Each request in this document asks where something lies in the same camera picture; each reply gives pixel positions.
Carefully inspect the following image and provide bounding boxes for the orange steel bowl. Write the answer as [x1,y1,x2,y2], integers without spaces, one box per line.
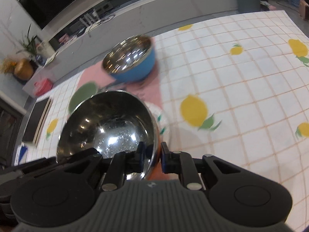
[57,90,160,180]

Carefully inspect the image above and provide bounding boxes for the green ceramic bowl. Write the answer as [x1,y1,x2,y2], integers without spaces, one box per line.
[68,82,98,115]

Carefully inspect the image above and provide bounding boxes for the blue steel bowl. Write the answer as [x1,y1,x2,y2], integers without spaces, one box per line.
[102,35,155,83]

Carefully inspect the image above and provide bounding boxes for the clear patterned glass plate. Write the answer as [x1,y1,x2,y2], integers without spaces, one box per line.
[145,102,170,140]

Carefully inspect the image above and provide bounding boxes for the lemon checkered tablecloth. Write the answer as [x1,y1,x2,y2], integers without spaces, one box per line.
[22,9,309,231]

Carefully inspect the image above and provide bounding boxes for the black book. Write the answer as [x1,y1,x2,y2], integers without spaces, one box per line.
[22,97,52,146]

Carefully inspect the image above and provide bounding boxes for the pink plastic basket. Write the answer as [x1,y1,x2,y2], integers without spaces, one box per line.
[34,78,53,96]

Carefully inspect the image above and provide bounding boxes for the gold vase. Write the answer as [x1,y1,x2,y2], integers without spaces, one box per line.
[14,59,34,81]

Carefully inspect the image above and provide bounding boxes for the potted plant blue vase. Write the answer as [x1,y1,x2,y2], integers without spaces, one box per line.
[16,24,46,67]

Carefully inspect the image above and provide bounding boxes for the pink space heater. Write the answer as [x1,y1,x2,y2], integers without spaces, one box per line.
[299,0,309,20]

